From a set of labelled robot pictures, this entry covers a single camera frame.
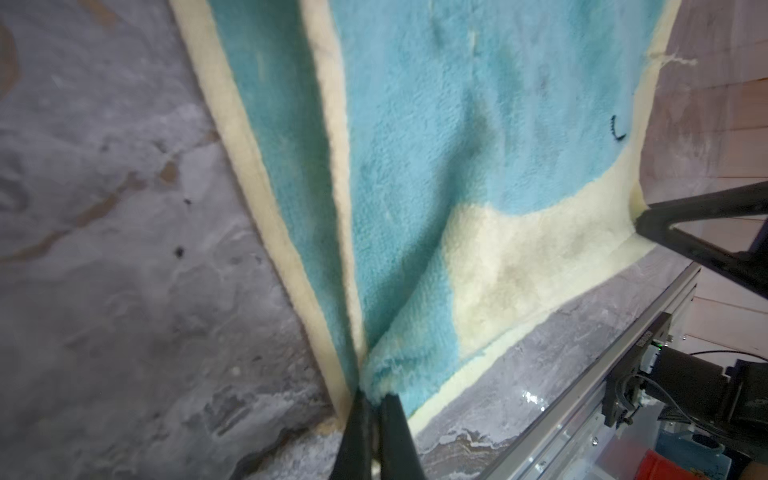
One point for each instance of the aluminium rail frame front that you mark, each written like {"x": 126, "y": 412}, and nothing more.
{"x": 575, "y": 418}

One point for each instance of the light green yellow towel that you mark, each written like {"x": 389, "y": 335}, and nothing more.
{"x": 432, "y": 179}

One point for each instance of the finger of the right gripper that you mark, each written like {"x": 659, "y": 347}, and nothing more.
{"x": 747, "y": 268}

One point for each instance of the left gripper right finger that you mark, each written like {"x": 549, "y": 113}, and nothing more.
{"x": 398, "y": 455}

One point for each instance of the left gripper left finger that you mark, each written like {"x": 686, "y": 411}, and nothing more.
{"x": 355, "y": 455}

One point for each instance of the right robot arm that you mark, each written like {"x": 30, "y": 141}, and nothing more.
{"x": 728, "y": 403}

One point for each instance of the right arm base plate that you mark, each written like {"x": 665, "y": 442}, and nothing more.
{"x": 623, "y": 380}

